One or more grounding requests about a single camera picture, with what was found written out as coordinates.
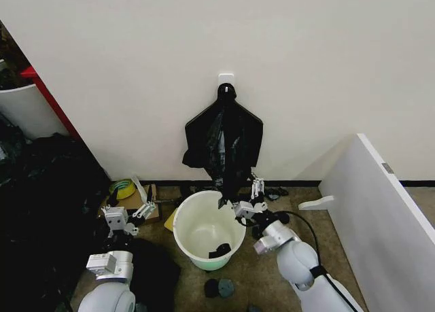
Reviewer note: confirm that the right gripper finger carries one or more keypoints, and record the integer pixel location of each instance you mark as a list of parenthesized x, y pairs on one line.
[(235, 207), (257, 191)]

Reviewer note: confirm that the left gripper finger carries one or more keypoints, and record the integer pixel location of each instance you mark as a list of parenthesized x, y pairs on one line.
[(144, 212), (113, 198)]

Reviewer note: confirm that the black garbage bag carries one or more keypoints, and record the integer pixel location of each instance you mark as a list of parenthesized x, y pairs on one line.
[(238, 135)]

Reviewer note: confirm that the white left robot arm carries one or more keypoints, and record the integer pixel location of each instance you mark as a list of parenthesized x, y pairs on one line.
[(105, 295)]

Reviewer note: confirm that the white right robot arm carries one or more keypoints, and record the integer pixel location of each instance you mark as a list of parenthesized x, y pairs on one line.
[(295, 257)]

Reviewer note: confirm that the white trash bin green base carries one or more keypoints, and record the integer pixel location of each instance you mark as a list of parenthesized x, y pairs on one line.
[(193, 230)]

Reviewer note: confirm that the black plastic bag pile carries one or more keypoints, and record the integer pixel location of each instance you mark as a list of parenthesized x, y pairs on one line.
[(44, 196)]

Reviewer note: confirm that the brown cardboard box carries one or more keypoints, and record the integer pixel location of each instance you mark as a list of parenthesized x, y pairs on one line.
[(134, 200)]

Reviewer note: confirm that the green yellow tape roll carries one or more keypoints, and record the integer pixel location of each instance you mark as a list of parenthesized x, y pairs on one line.
[(125, 186)]

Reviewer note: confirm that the white plastic strip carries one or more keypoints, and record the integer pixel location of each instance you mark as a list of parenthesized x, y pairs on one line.
[(138, 188)]

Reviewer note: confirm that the yellow flat pad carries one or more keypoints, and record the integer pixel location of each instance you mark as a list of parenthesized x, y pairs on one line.
[(169, 222)]

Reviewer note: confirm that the dark small tool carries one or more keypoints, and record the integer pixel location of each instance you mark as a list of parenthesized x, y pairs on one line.
[(170, 201)]

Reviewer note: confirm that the small black scrap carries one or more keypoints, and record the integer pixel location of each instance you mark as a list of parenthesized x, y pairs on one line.
[(221, 251)]

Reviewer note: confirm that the black cloth heap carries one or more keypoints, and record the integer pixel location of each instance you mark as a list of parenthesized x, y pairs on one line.
[(156, 271)]

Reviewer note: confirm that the white panel foot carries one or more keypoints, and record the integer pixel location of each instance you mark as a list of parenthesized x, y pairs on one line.
[(316, 203)]

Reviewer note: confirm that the grey green round pad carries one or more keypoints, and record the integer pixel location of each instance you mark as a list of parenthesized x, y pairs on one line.
[(227, 287)]

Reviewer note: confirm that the black round pad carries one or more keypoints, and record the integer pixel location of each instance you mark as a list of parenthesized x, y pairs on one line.
[(212, 289)]

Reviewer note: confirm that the white partition panel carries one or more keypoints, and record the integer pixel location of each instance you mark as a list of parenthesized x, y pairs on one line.
[(374, 217)]

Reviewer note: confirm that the white round container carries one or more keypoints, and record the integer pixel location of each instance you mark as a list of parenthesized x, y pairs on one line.
[(27, 108)]

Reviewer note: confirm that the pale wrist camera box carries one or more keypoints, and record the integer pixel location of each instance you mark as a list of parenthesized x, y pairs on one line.
[(248, 210), (115, 218)]

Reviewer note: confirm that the white wall hook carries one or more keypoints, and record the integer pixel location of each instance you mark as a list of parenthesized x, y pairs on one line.
[(226, 78)]

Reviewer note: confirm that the red frame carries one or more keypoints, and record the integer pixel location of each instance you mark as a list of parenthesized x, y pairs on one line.
[(47, 94)]

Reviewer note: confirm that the small metal bracket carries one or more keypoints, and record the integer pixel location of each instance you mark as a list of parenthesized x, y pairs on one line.
[(387, 168)]

